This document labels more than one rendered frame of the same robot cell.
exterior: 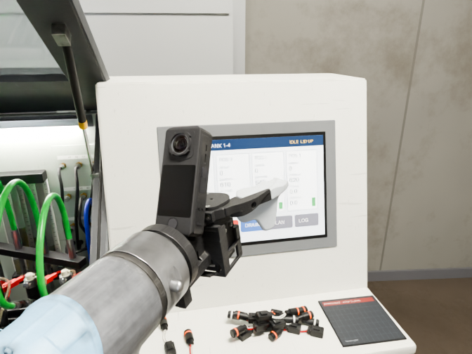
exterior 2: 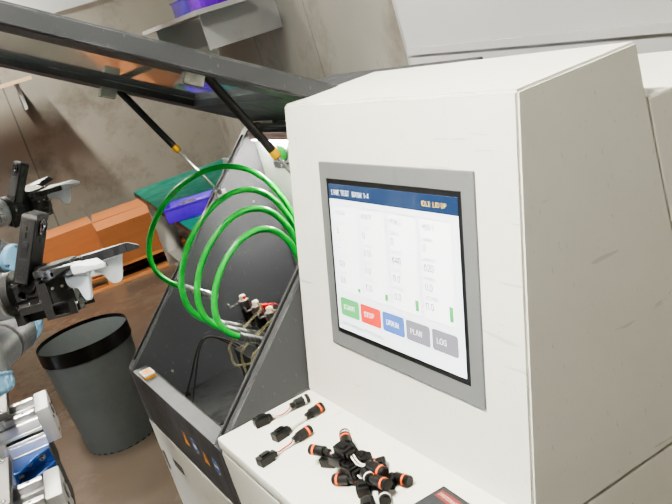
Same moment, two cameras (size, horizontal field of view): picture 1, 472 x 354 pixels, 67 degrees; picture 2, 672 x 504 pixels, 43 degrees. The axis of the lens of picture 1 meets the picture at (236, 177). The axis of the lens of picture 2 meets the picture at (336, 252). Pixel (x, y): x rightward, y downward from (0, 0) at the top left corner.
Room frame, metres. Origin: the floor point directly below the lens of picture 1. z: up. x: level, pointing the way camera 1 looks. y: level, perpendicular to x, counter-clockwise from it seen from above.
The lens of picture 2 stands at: (0.48, -1.34, 1.74)
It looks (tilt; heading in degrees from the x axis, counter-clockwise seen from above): 16 degrees down; 76
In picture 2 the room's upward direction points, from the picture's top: 17 degrees counter-clockwise
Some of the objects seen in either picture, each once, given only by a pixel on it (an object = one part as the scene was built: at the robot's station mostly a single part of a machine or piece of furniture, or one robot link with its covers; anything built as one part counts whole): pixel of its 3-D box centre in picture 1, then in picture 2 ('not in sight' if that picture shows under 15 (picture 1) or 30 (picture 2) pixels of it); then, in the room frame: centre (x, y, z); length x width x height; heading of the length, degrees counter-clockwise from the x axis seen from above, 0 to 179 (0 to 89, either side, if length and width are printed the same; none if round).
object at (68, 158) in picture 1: (81, 195); not in sight; (1.01, 0.47, 1.20); 0.13 x 0.03 x 0.31; 101
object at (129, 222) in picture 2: not in sight; (102, 249); (0.34, 6.17, 0.24); 1.33 x 0.93 x 0.48; 3
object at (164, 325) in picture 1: (166, 335); (298, 421); (0.67, 0.16, 0.99); 0.12 x 0.02 x 0.02; 21
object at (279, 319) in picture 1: (274, 319); (354, 463); (0.70, -0.09, 1.01); 0.23 x 0.11 x 0.06; 101
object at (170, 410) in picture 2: not in sight; (186, 427); (0.47, 0.61, 0.87); 0.62 x 0.04 x 0.16; 101
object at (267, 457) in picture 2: (193, 350); (285, 445); (0.62, 0.10, 0.99); 0.12 x 0.02 x 0.02; 19
